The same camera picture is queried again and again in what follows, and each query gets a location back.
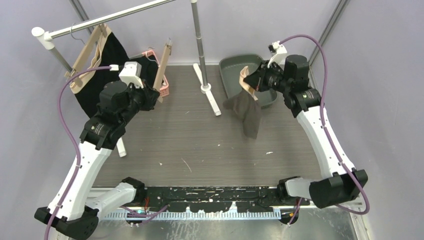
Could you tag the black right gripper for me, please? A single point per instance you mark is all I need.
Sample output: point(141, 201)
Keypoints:
point(258, 78)

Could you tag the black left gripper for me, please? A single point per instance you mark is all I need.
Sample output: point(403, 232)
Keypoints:
point(149, 94)

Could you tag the grey-brown underwear with beige waistband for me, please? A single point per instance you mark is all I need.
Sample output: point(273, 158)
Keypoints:
point(245, 106)

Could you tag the beige clip hanger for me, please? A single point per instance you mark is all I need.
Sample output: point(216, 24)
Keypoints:
point(162, 65)
point(97, 33)

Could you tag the black underwear with beige waistband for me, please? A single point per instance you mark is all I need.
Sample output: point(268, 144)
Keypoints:
point(109, 51)

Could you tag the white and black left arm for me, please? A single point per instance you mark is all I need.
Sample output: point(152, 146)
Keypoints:
point(71, 213)

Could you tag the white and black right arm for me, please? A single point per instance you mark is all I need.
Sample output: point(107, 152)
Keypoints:
point(341, 182)

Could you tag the grey-green plastic tub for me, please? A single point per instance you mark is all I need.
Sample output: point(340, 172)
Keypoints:
point(230, 69)

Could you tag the black clothes in basket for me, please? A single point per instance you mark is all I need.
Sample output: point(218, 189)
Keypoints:
point(149, 69)

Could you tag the pink perforated plastic basket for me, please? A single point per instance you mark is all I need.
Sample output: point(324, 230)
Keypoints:
point(164, 91)

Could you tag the white and metal clothes rack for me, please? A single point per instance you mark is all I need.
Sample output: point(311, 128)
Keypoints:
point(46, 39)

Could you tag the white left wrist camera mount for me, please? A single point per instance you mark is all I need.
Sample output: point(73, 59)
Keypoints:
point(129, 73)

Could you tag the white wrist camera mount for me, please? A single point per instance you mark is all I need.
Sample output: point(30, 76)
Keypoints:
point(278, 53)
point(129, 73)

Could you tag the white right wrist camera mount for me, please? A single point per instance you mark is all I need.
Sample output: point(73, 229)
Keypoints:
point(278, 53)

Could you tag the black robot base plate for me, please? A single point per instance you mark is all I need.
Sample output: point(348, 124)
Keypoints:
point(213, 199)

